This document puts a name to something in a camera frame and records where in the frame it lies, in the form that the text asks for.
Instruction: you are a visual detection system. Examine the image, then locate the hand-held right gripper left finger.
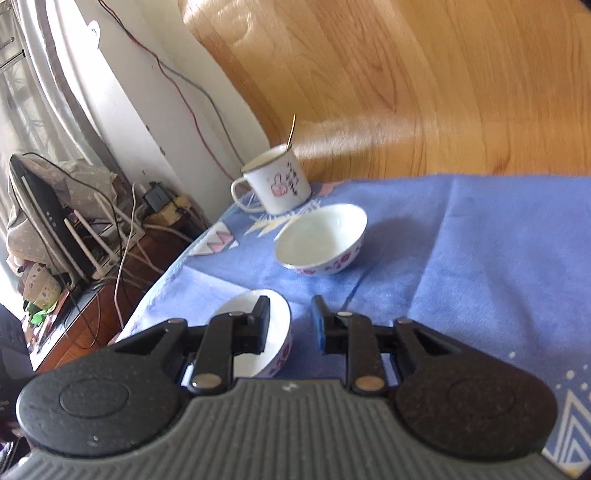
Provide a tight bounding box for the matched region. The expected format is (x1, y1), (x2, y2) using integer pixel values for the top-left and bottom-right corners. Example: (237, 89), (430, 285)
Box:
(113, 295), (271, 396)

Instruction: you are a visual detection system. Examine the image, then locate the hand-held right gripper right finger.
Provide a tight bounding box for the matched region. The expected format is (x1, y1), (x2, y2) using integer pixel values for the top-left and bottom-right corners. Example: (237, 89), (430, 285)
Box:
(311, 295), (469, 395)

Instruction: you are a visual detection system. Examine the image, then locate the white floral bowl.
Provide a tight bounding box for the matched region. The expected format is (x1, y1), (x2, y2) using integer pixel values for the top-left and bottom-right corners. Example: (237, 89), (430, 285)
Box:
(210, 289), (293, 378)
(274, 203), (368, 277)

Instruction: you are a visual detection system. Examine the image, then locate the wooden cabinet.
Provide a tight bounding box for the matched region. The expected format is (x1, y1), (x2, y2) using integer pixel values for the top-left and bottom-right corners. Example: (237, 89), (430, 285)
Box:
(30, 224), (211, 372)

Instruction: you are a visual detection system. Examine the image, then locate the white enamel mug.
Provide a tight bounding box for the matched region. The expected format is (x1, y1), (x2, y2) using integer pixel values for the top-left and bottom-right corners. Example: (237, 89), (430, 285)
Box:
(231, 144), (311, 215)

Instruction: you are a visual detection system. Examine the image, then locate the yellowed power strip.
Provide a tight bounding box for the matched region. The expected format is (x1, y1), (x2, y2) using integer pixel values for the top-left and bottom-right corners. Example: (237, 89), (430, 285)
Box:
(154, 196), (204, 227)

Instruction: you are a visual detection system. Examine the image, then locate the blue printed tablecloth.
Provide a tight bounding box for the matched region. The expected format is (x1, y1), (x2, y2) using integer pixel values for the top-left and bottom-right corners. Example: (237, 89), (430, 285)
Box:
(113, 173), (591, 476)

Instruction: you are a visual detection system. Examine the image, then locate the white router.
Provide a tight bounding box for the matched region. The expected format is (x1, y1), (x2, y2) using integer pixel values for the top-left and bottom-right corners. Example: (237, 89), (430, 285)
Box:
(64, 191), (145, 280)

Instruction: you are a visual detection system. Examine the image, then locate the black power adapter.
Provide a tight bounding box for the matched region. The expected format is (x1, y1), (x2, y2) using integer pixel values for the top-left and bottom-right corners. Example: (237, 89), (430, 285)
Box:
(142, 182), (171, 209)

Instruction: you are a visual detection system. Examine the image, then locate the green plastic item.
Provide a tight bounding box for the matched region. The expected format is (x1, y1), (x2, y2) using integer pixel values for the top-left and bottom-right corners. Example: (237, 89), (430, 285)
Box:
(25, 300), (61, 326)

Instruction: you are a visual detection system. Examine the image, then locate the patterned cup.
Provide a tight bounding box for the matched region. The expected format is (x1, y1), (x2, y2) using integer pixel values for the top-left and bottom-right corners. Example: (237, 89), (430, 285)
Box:
(23, 265), (63, 309)

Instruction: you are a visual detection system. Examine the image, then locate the black wifi router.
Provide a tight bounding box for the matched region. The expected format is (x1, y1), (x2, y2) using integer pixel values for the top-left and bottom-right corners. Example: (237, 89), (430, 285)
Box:
(6, 159), (127, 268)

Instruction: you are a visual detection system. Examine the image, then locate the black flat device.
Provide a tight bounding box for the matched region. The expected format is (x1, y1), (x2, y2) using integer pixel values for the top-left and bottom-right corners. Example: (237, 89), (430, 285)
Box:
(9, 154), (95, 289)

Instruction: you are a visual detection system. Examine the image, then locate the wood-grain vinyl sheet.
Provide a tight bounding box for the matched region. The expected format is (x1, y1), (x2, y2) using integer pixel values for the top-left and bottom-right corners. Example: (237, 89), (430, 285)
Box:
(178, 0), (591, 183)

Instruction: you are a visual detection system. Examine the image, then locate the white curtain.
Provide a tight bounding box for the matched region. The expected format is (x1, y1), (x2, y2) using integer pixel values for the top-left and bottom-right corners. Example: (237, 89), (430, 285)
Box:
(0, 0), (121, 195)

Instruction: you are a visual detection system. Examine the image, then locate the white cable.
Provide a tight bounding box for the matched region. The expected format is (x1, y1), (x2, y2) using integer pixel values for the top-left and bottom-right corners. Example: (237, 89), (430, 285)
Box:
(115, 182), (195, 330)

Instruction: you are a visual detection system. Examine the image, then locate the black thin cable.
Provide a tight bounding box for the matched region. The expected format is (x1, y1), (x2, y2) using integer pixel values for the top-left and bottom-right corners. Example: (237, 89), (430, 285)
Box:
(157, 60), (247, 174)

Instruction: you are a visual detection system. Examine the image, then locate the red thin cable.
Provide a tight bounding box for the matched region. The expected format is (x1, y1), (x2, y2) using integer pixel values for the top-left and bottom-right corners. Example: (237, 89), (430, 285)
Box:
(99, 0), (237, 182)

